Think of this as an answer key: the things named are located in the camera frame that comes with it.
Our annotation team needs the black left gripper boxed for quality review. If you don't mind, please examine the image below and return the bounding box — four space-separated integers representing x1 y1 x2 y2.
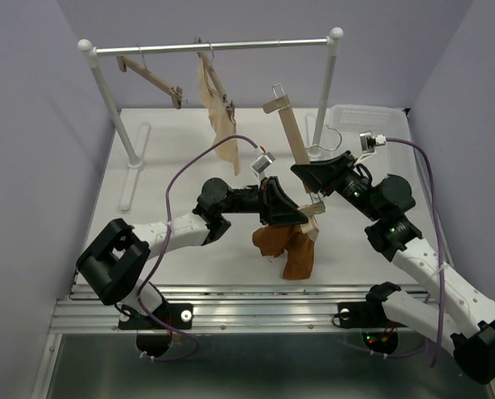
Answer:
219 175 308 226

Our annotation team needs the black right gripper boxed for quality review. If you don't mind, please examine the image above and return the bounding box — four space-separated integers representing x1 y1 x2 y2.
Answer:
291 150 383 222

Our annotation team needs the wooden hanger with brown underwear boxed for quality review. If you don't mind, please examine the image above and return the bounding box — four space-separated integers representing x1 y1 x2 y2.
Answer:
262 83 342 241

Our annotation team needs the brown underwear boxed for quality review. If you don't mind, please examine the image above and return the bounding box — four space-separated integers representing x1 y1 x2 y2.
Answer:
252 225 315 281

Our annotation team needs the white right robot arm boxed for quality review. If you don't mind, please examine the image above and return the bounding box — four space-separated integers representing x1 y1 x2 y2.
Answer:
291 152 495 385

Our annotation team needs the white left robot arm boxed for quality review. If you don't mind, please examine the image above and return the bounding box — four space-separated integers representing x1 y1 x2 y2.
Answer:
76 176 307 330

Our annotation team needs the cream underwear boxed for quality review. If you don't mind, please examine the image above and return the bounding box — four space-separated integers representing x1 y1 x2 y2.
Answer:
198 61 241 176

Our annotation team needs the wooden hanger with cream underwear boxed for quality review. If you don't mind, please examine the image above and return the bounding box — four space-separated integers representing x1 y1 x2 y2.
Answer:
197 42 235 120

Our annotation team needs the empty wooden clip hanger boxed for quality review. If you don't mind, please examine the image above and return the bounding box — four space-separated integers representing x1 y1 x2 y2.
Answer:
116 47 188 110

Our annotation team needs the white plastic basket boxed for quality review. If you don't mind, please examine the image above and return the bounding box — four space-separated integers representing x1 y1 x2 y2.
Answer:
321 105 429 197

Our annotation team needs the white metal clothes rack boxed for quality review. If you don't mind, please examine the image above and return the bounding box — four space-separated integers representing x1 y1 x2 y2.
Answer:
77 27 344 212

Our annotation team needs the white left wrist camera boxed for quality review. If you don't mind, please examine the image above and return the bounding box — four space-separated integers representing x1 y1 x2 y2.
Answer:
250 146 276 180

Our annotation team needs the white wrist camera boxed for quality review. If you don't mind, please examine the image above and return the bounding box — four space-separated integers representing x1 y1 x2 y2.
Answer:
356 131 387 164
250 146 276 180

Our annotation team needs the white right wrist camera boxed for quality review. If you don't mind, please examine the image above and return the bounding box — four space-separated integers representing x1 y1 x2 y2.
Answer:
356 131 387 164

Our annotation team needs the aluminium mounting rail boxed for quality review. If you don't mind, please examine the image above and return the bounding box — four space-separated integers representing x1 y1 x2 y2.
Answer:
51 284 492 337

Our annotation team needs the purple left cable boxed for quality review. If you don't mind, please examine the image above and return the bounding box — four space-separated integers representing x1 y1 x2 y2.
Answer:
137 135 202 362

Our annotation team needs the purple cable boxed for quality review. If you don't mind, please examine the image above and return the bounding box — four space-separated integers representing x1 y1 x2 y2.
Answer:
342 136 446 369
137 135 202 362

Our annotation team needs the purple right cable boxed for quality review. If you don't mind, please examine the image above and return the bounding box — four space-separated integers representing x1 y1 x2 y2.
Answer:
342 136 446 369

